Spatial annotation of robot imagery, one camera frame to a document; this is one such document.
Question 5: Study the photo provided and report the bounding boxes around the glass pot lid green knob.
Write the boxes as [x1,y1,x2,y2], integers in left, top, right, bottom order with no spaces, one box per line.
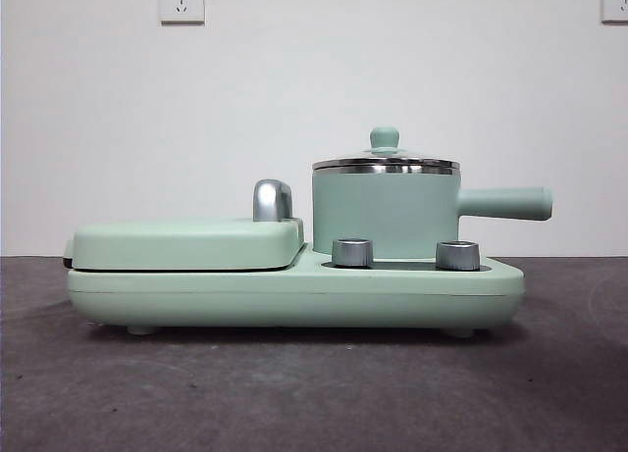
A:
[312,125,462,171]

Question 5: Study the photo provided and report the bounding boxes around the silver control knob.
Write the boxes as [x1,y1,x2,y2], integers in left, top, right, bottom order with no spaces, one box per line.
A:
[331,237,373,268]
[435,239,481,271]

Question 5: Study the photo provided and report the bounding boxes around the mint green breakfast machine base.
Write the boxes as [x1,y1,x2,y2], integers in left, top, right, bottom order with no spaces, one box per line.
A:
[66,240,524,336]

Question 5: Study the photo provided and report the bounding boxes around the mint green hinged grill cover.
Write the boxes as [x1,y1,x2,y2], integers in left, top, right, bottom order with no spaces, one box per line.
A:
[61,215,306,272]

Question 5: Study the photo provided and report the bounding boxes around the chrome grill cover handle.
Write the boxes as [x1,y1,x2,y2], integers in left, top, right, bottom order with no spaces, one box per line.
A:
[252,177,295,224]

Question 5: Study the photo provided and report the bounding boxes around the mint green pot with handle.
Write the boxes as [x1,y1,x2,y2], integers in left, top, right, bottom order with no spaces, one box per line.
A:
[311,165,554,260]

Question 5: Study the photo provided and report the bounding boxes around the white wall socket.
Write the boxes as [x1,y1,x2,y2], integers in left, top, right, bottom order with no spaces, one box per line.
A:
[601,0,628,25]
[158,0,206,25]

